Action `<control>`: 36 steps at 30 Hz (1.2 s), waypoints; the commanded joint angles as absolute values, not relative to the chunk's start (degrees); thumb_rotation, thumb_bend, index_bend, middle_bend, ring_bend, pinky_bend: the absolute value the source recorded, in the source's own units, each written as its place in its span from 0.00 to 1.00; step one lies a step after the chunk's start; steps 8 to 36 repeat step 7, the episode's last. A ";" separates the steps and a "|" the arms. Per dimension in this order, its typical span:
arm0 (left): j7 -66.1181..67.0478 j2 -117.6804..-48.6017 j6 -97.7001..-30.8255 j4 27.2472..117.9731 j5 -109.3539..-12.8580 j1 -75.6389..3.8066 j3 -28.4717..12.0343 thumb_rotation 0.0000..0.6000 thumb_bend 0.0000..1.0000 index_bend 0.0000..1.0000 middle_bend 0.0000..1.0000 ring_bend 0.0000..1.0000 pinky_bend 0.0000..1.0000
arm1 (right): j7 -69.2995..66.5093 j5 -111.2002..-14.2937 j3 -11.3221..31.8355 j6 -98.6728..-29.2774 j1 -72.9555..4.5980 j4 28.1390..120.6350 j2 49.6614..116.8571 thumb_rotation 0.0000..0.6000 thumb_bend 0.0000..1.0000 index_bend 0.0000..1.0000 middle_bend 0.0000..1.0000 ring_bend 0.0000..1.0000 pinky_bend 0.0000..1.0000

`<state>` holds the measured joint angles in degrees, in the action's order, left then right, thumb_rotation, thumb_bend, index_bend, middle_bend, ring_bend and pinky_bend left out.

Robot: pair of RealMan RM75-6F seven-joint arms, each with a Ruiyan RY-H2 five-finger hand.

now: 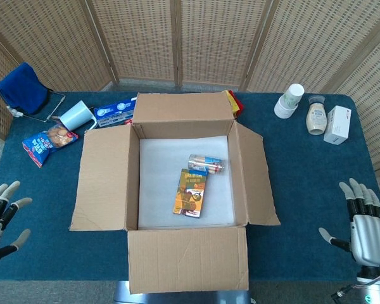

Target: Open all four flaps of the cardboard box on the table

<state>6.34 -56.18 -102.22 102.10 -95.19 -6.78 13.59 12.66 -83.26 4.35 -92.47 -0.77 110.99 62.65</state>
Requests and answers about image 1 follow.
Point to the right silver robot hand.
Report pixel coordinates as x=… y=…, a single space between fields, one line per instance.
x=372 y=236

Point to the red cardboard shipping box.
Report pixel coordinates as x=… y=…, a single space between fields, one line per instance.
x=187 y=259

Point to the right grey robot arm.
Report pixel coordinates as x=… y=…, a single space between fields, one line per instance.
x=378 y=288

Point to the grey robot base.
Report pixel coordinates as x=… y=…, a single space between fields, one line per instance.
x=120 y=293

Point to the dark blue carpeted table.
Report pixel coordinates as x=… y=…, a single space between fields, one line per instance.
x=304 y=196

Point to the white carton box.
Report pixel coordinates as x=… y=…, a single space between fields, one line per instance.
x=337 y=126

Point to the blue white toothpaste box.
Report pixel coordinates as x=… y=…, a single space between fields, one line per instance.
x=114 y=111

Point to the orange snack box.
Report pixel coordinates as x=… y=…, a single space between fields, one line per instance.
x=191 y=196

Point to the blue cookie snack bag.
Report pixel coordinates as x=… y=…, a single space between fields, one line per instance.
x=47 y=142

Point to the white charger plug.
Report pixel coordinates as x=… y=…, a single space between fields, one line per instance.
x=15 y=111

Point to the light blue plastic mug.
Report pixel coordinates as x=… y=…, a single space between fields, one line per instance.
x=76 y=115

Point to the blue cloth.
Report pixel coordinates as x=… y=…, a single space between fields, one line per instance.
x=22 y=88

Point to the mayonnaise jar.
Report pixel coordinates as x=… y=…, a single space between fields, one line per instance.
x=316 y=118

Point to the stack of paper cups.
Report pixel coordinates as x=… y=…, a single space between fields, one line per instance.
x=288 y=103

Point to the white foam sheet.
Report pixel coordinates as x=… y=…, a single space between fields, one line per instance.
x=158 y=177

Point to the yellow snack package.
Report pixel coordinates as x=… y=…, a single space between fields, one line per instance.
x=236 y=106

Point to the woven folding screen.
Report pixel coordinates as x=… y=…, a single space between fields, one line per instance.
x=139 y=38

